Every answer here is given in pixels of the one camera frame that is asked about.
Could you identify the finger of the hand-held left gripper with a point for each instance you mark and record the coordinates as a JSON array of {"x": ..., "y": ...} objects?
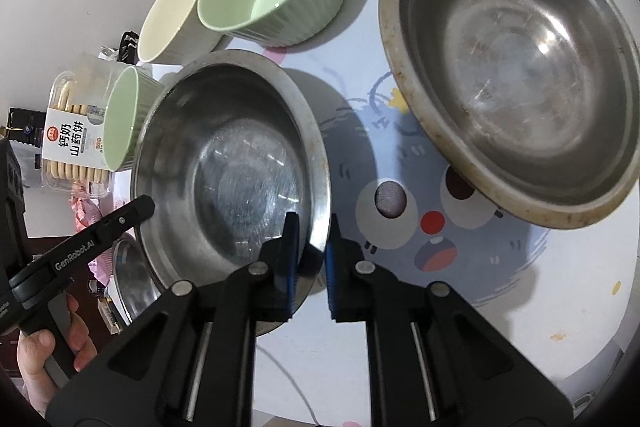
[{"x": 75, "y": 257}]

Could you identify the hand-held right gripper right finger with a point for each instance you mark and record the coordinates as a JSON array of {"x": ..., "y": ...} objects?
[{"x": 332, "y": 267}]

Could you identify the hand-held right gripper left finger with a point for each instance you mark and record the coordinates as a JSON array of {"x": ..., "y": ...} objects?
[{"x": 288, "y": 257}]

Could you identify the medium stainless steel bowl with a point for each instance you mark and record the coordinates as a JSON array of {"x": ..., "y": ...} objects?
[{"x": 225, "y": 147}]

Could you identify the person's left hand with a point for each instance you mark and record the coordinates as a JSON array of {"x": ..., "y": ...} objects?
[{"x": 35, "y": 372}]

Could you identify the pink snack packet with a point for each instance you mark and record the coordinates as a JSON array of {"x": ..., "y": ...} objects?
[{"x": 87, "y": 212}]

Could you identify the small stainless steel bowl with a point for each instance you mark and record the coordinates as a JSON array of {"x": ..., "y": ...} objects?
[{"x": 132, "y": 282}]

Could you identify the clear plastic biscuit box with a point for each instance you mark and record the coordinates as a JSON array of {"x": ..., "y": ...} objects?
[{"x": 65, "y": 142}]

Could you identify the black box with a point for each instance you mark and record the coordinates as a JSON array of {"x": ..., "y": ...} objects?
[{"x": 25, "y": 124}]

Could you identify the small green ribbed bowl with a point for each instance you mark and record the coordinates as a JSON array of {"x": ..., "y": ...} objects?
[{"x": 120, "y": 122}]

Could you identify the cartoon printed tablecloth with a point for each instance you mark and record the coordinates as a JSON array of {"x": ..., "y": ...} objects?
[{"x": 380, "y": 107}]

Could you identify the cream ceramic bowl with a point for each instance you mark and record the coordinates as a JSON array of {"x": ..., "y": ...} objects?
[{"x": 165, "y": 17}]

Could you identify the large stainless steel bowl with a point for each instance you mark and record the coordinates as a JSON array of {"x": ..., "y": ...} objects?
[{"x": 500, "y": 57}]

